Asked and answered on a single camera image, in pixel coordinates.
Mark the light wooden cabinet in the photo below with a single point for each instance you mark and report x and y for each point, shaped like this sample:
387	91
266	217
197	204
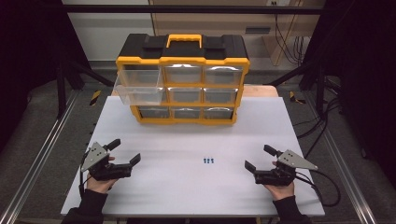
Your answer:
218	25

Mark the dark rectangular cabinet plate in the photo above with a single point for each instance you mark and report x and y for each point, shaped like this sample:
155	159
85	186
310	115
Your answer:
257	30

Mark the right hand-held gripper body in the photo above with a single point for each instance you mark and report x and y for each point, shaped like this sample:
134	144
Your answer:
275	177

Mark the white wall socket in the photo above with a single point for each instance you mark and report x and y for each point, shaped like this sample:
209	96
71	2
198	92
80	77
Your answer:
274	2

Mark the black curtain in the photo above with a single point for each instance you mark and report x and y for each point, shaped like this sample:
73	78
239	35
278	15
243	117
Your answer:
25	46
367	62

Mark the black horizontal frame bar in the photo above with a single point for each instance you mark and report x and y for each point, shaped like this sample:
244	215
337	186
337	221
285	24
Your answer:
186	9

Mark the yellow black hazard tape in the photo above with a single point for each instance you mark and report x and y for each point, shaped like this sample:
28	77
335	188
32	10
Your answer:
95	97
294	98

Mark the wooden board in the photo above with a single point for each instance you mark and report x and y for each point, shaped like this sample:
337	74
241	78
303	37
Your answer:
260	90

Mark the clear plastic organizer drawer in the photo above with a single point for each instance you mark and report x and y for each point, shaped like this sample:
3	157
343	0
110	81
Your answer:
140	82

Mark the aluminium floor rail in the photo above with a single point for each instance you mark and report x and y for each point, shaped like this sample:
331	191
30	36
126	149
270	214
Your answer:
351	183
37	161

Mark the person's right hand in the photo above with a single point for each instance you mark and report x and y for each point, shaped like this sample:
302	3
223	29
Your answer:
281	191

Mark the yellow black parts organizer cabinet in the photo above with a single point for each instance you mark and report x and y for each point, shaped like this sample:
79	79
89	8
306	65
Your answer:
224	46

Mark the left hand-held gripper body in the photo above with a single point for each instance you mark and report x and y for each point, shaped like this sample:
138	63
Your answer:
106	171

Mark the person's left hand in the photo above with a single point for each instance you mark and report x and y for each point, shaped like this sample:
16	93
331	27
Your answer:
99	186

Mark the grid of small clear drawers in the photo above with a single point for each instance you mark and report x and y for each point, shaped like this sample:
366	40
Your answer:
183	74

